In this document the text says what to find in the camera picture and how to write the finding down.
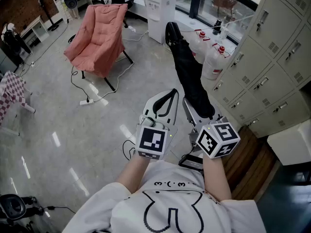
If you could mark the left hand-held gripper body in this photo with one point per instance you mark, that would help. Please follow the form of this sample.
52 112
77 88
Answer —
150 141

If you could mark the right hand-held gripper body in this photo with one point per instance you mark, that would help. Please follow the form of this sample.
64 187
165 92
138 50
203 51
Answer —
216 139

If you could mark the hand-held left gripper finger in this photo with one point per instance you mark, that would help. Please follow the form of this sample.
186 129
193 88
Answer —
173 113
149 105

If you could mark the beige metal locker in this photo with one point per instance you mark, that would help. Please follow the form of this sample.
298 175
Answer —
274 64

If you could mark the person's left forearm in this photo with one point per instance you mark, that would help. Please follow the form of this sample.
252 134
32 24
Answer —
132 173

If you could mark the person's right forearm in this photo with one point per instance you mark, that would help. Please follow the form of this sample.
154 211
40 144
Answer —
216 178

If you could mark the black screen device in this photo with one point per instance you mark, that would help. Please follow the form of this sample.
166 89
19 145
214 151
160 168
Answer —
192 162

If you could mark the wooden platform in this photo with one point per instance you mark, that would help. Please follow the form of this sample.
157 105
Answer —
250 169

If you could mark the clear water jug red cap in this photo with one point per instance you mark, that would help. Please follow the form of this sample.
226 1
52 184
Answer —
198 47
215 62

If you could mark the white power strip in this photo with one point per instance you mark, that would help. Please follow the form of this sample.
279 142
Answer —
86 102

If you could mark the white printed t-shirt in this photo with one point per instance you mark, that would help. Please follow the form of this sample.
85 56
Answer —
126 215

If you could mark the clear plastic bottle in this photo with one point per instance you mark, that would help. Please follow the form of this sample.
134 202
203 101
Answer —
224 33

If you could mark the pink padded folding chair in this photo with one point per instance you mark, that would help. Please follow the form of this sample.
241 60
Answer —
99 38

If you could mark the black tumbler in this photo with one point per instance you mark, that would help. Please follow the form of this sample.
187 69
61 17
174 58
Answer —
217 25

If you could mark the white water dispenser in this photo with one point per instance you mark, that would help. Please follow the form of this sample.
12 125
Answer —
160 13

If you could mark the white shelf cabinet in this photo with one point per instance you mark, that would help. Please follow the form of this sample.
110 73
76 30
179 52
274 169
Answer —
36 29

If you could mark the black coat stand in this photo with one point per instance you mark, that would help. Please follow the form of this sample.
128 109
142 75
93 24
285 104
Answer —
47 13

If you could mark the checkered cloth table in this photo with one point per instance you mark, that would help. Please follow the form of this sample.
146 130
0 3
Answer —
9 91

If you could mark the black wheeled machine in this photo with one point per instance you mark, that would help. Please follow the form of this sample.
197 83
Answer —
12 207

